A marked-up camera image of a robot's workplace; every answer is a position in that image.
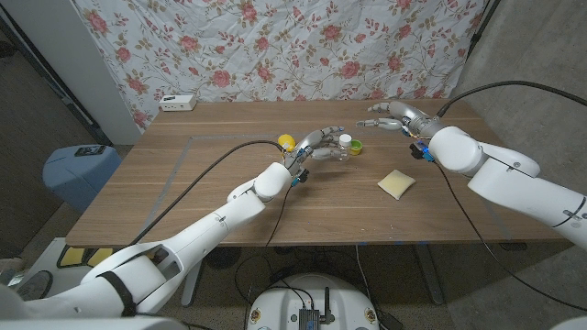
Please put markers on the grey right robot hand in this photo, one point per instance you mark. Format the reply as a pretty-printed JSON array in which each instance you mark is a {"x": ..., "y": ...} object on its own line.
[{"x": 410, "y": 117}]

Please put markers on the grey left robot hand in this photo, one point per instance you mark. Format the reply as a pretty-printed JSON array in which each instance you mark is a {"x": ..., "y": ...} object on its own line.
[{"x": 309, "y": 144}]

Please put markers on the clear medicine bottle white cap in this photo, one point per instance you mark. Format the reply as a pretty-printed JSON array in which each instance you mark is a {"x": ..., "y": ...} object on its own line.
[{"x": 345, "y": 139}]

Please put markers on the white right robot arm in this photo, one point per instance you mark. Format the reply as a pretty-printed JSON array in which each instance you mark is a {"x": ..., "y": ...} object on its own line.
[{"x": 504, "y": 183}]

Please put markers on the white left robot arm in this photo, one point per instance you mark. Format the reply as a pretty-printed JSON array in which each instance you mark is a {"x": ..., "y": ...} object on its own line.
[{"x": 206, "y": 229}]

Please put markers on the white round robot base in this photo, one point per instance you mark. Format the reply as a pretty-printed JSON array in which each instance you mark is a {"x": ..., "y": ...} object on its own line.
[{"x": 280, "y": 302}]

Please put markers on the yellow toy lemon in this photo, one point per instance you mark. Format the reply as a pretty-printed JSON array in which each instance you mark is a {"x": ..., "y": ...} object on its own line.
[{"x": 284, "y": 141}]

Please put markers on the small green yellow cup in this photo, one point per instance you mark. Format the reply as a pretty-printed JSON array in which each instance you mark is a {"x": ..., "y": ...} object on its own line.
[{"x": 357, "y": 147}]

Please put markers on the floral print backdrop cloth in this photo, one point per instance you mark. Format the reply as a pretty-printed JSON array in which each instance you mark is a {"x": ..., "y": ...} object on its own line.
[{"x": 275, "y": 46}]

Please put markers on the black stand pole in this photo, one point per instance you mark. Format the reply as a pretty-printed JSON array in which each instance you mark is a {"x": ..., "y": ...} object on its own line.
[{"x": 481, "y": 25}]

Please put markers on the white power strip box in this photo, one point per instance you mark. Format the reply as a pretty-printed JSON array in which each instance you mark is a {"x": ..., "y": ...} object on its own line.
[{"x": 178, "y": 102}]

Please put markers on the grey table leg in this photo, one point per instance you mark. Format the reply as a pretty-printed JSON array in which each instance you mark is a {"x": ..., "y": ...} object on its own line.
[{"x": 430, "y": 275}]

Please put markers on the black antenna module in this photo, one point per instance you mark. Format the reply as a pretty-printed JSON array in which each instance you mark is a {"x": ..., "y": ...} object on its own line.
[{"x": 308, "y": 318}]

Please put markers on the white table leg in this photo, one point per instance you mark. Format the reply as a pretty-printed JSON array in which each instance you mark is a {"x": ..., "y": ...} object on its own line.
[{"x": 191, "y": 286}]

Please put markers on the black flat device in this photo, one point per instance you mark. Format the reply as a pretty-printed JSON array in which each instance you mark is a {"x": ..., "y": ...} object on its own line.
[{"x": 90, "y": 150}]

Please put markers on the blue grey bin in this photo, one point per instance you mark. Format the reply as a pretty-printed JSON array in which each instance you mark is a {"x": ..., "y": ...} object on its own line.
[{"x": 78, "y": 179}]

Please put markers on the yellow black floor sticker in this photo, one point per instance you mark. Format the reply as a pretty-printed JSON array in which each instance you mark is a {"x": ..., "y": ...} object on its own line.
[{"x": 85, "y": 256}]

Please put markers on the grey white sneaker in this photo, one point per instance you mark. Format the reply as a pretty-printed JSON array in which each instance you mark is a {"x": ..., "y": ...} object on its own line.
[{"x": 34, "y": 285}]

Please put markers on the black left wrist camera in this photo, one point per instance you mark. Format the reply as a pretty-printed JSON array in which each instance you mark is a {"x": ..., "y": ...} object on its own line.
[{"x": 301, "y": 176}]

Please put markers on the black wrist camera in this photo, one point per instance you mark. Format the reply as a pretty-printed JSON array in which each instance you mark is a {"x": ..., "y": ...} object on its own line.
[
  {"x": 301, "y": 176},
  {"x": 419, "y": 150}
]

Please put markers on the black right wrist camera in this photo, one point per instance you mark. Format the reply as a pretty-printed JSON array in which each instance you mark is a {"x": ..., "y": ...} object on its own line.
[{"x": 419, "y": 150}]

